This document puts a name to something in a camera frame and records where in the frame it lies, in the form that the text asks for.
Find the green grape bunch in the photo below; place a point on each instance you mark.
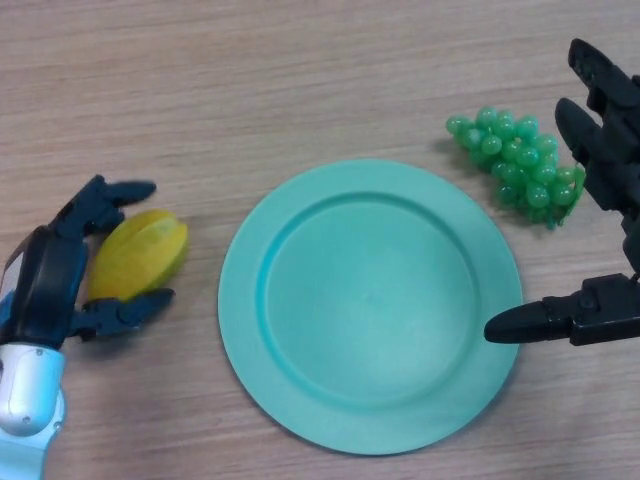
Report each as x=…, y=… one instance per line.
x=517, y=160

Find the yellow starfruit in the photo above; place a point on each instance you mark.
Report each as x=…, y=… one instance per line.
x=140, y=255

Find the green round plate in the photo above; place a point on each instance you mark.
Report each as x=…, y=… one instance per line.
x=370, y=310

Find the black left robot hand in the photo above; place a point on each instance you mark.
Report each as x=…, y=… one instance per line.
x=45, y=285

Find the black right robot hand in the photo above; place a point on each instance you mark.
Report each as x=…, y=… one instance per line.
x=617, y=165

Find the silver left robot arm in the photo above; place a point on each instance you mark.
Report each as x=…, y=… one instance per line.
x=25, y=390

